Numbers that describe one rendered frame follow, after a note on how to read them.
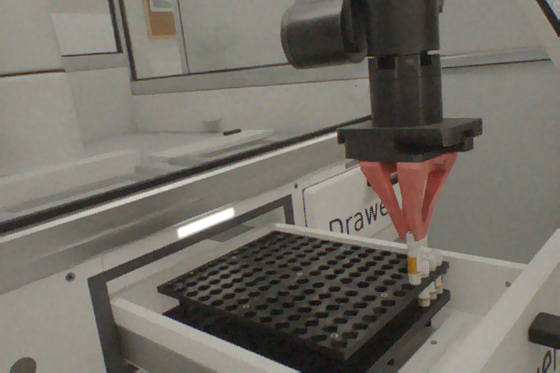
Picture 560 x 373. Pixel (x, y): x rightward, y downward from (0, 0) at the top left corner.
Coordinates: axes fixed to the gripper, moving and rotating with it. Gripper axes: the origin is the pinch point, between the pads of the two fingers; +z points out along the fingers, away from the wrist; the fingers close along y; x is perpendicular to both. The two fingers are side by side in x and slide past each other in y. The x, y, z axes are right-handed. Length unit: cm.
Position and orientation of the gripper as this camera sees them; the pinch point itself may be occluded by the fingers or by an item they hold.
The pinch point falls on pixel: (412, 229)
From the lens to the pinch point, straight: 45.2
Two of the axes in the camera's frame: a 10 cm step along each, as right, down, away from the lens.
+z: 1.0, 9.8, 1.8
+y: 7.3, 0.6, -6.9
